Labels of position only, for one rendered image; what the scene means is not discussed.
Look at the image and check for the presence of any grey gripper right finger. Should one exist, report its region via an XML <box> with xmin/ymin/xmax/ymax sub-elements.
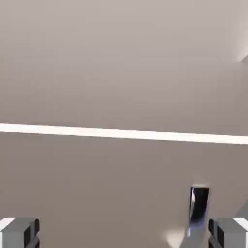
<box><xmin>208</xmin><ymin>217</ymin><xmax>248</xmax><ymax>248</ymax></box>

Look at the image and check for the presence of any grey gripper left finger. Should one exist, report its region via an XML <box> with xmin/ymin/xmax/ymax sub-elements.
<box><xmin>0</xmin><ymin>217</ymin><xmax>41</xmax><ymax>248</ymax></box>

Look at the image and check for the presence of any taupe cabinet door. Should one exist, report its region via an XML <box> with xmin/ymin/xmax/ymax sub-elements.
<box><xmin>0</xmin><ymin>0</ymin><xmax>248</xmax><ymax>138</ymax></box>
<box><xmin>0</xmin><ymin>131</ymin><xmax>248</xmax><ymax>248</ymax></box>

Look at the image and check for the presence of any taupe painted cabinet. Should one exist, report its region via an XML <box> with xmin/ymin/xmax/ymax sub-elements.
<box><xmin>0</xmin><ymin>0</ymin><xmax>248</xmax><ymax>248</ymax></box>

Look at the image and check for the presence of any shiny dark metal handle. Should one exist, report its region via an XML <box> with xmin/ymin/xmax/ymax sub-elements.
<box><xmin>185</xmin><ymin>186</ymin><xmax>212</xmax><ymax>240</ymax></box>

